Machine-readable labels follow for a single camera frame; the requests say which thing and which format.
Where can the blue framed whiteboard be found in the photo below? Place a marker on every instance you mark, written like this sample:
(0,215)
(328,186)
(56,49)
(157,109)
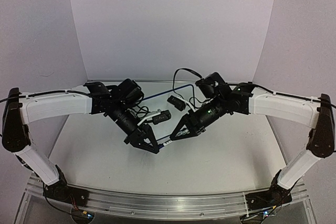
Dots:
(169,91)

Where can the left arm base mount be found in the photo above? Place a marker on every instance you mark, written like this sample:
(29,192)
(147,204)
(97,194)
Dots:
(62,192)

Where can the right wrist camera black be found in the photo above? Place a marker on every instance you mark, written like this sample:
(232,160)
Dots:
(177,103)

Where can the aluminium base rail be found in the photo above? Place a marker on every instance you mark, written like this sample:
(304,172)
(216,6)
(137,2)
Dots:
(194,207)

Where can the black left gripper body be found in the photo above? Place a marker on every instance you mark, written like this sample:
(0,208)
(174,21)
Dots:
(132,136)

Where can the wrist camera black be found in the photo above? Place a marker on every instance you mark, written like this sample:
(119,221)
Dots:
(177,103)
(161,117)

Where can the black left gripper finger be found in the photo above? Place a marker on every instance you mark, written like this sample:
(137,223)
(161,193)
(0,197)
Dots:
(146,147)
(151,137)

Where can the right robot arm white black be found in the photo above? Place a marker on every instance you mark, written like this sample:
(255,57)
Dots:
(248,98)

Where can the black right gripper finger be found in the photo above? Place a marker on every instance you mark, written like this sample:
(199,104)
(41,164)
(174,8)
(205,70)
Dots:
(183,136)
(182,126)

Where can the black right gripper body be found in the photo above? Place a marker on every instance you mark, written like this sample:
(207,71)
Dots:
(193,125)

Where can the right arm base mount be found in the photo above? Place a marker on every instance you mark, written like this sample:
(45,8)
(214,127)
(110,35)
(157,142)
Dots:
(274,196)

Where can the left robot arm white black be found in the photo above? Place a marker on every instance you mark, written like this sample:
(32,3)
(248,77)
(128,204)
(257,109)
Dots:
(113,101)

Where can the white blue marker pen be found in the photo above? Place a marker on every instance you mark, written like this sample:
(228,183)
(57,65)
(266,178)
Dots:
(161,145)

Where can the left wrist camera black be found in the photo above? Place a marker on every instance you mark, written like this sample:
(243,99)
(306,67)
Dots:
(161,117)

